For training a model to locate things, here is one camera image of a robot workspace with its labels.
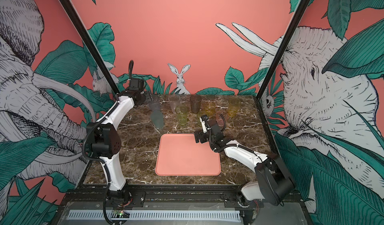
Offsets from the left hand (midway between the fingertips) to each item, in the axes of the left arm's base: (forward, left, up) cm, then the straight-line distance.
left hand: (146, 94), depth 94 cm
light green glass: (-2, -22, -17) cm, 27 cm away
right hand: (-23, -33, -7) cm, 41 cm away
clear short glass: (+14, -15, -20) cm, 28 cm away
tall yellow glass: (-3, -59, -11) cm, 60 cm away
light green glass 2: (-1, -36, -20) cm, 41 cm away
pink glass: (-9, -50, -17) cm, 54 cm away
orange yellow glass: (+2, -43, -19) cm, 47 cm away
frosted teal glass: (-6, -5, -18) cm, 19 cm away
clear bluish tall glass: (+8, -1, -18) cm, 19 cm away
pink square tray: (-34, -22, -18) cm, 44 cm away
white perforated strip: (-63, -13, -19) cm, 67 cm away
